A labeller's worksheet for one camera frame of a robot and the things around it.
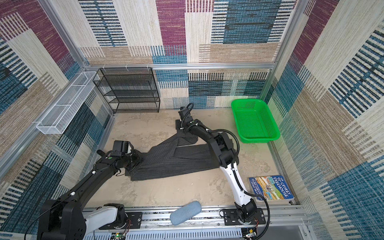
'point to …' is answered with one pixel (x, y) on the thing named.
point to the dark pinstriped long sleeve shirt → (182, 154)
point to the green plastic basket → (254, 122)
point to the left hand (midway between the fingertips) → (145, 156)
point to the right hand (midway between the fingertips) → (179, 124)
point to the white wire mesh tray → (58, 118)
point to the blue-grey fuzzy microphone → (185, 212)
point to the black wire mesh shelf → (129, 90)
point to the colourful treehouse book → (272, 187)
